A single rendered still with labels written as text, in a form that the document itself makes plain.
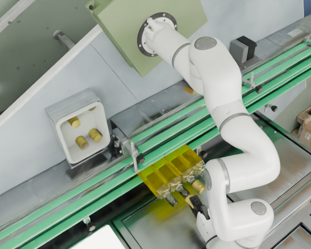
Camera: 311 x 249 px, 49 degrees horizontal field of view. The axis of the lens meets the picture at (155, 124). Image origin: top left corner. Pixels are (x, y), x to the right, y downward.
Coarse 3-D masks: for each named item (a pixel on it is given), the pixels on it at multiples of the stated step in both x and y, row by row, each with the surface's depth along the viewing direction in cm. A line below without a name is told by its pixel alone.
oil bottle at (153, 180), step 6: (150, 168) 132; (138, 174) 135; (144, 174) 130; (150, 174) 130; (156, 174) 130; (144, 180) 132; (150, 180) 128; (156, 180) 128; (162, 180) 127; (150, 186) 129; (156, 186) 126; (162, 186) 126; (168, 186) 126; (156, 192) 126; (162, 192) 125; (162, 198) 126
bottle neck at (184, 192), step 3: (180, 186) 127; (183, 186) 128; (177, 189) 127; (180, 189) 127; (183, 189) 126; (186, 189) 127; (180, 192) 126; (183, 192) 125; (186, 192) 125; (189, 192) 126; (183, 195) 125; (186, 195) 125
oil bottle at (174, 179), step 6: (156, 162) 134; (162, 162) 134; (156, 168) 132; (162, 168) 132; (168, 168) 131; (162, 174) 130; (168, 174) 129; (174, 174) 129; (168, 180) 128; (174, 180) 128; (180, 180) 128; (174, 186) 127
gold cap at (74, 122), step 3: (75, 117) 118; (69, 120) 117; (72, 120) 116; (75, 120) 116; (78, 120) 117; (69, 123) 118; (72, 123) 116; (75, 123) 117; (78, 123) 118; (72, 126) 117; (75, 126) 118
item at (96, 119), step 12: (84, 108) 112; (96, 108) 119; (60, 120) 109; (84, 120) 125; (96, 120) 126; (60, 132) 111; (72, 132) 124; (84, 132) 128; (108, 132) 125; (72, 144) 128; (96, 144) 129; (108, 144) 129; (72, 156) 125; (84, 156) 125
